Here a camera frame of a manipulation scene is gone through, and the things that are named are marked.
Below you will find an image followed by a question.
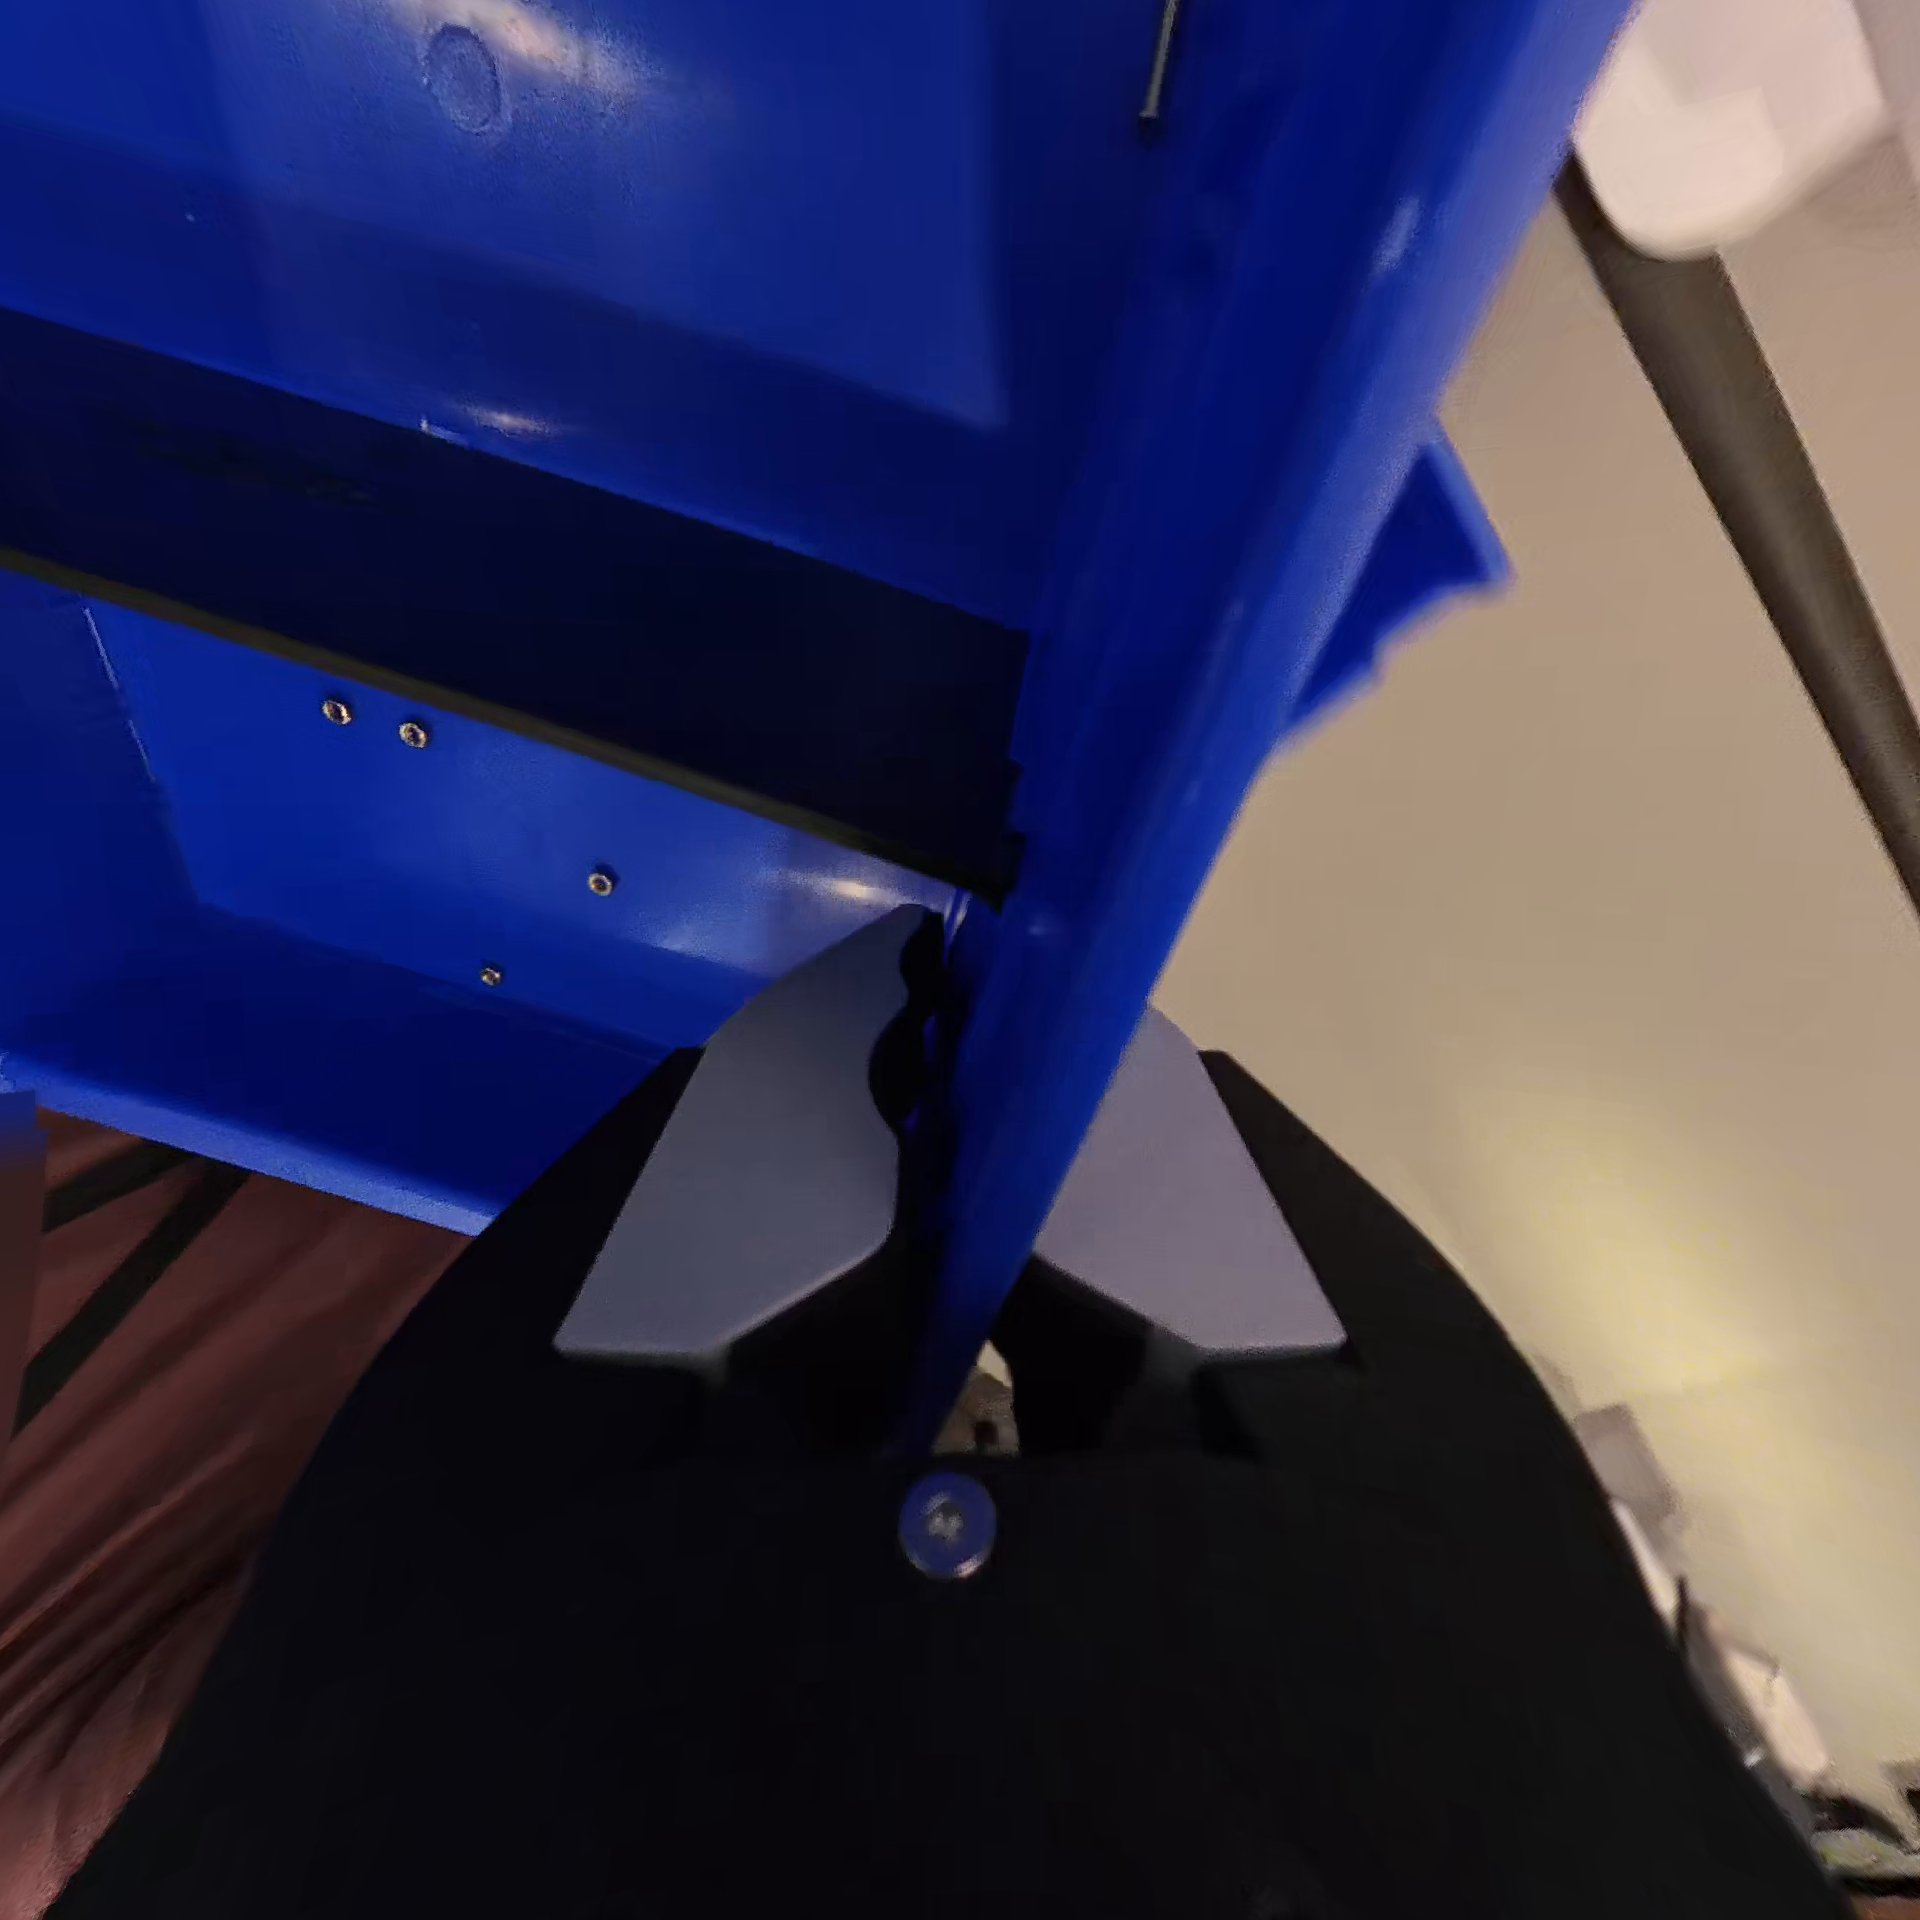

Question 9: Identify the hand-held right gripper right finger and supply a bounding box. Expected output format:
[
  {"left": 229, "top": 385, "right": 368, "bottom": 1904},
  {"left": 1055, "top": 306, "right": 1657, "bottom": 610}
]
[{"left": 1030, "top": 1006, "right": 1345, "bottom": 1362}]

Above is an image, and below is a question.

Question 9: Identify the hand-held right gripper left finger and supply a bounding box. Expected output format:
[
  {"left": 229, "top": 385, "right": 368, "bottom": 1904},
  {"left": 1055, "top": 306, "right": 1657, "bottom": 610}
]
[{"left": 551, "top": 903, "right": 946, "bottom": 1367}]

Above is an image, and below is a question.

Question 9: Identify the blue divided plastic bin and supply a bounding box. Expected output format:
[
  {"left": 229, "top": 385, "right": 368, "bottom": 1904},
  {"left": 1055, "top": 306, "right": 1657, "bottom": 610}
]
[{"left": 0, "top": 0, "right": 1641, "bottom": 1466}]

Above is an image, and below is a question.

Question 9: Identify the person in maroon shirt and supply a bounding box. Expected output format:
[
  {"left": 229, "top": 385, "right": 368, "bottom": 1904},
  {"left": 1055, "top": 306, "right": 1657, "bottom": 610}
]
[{"left": 0, "top": 1102, "right": 519, "bottom": 1920}]

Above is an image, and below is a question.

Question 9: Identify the black bin divider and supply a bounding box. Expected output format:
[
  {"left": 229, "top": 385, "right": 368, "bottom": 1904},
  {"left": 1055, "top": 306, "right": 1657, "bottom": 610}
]
[{"left": 0, "top": 306, "right": 1038, "bottom": 910}]

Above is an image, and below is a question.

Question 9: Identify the black body strap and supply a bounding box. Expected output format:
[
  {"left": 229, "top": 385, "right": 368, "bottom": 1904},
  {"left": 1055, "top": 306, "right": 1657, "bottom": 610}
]
[{"left": 15, "top": 1147, "right": 255, "bottom": 1426}]

